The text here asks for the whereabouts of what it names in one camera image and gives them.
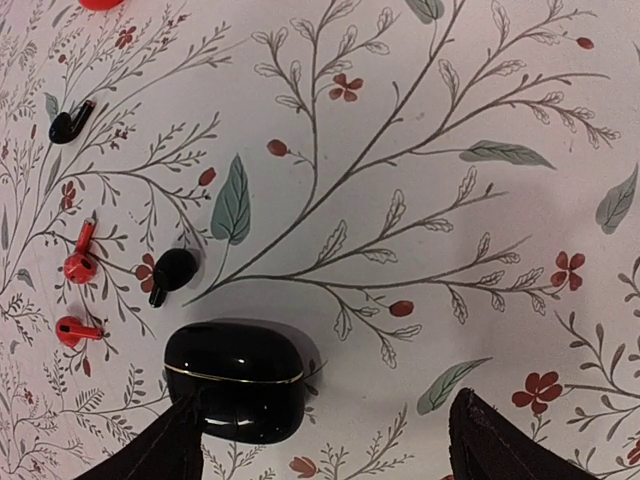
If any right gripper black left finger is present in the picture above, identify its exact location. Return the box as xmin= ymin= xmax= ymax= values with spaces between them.
xmin=83 ymin=396 xmax=204 ymax=480

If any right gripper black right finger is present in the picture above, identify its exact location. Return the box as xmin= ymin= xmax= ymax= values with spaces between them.
xmin=449 ymin=388 xmax=594 ymax=480

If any black earbud charging case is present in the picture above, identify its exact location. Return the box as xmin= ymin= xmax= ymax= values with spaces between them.
xmin=163 ymin=318 xmax=321 ymax=445

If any red round charging case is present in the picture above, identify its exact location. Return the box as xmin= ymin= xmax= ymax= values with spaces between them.
xmin=79 ymin=0 xmax=124 ymax=12

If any red earbud lower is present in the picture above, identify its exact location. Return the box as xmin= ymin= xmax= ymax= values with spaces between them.
xmin=56 ymin=316 xmax=104 ymax=348

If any red earbud upper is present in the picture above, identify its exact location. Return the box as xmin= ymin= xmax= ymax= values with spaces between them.
xmin=63 ymin=218 xmax=96 ymax=285

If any floral patterned table mat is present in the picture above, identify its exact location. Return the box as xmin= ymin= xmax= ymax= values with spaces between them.
xmin=1 ymin=1 xmax=639 ymax=479

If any black earbud with red tip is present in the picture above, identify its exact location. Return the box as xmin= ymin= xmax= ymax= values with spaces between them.
xmin=48 ymin=100 xmax=96 ymax=145

